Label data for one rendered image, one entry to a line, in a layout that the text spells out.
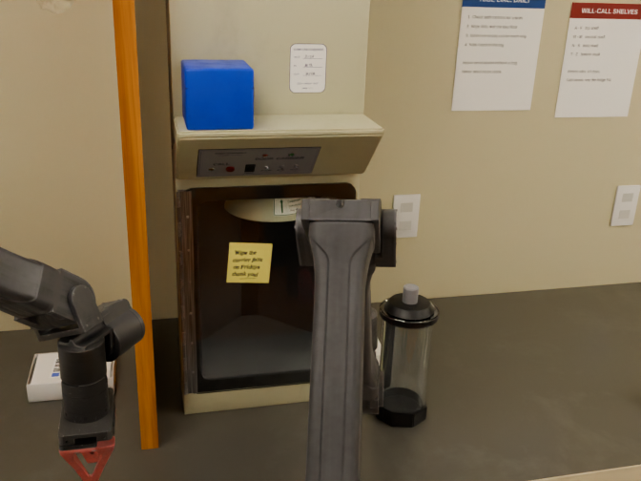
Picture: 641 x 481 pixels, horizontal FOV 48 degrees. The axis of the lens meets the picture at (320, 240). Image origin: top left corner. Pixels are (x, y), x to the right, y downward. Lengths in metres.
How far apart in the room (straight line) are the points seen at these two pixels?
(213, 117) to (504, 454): 0.78
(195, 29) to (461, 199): 0.93
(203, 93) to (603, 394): 1.02
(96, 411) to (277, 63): 0.60
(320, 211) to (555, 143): 1.31
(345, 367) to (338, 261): 0.10
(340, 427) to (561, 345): 1.18
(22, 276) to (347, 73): 0.63
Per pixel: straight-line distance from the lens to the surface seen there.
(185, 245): 1.25
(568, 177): 2.00
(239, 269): 1.28
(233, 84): 1.09
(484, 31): 1.79
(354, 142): 1.15
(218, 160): 1.15
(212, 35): 1.18
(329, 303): 0.67
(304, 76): 1.22
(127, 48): 1.09
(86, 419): 0.99
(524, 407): 1.52
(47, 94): 1.64
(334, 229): 0.69
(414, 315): 1.29
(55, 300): 0.91
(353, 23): 1.23
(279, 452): 1.33
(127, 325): 1.00
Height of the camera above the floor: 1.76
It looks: 21 degrees down
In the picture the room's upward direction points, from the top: 2 degrees clockwise
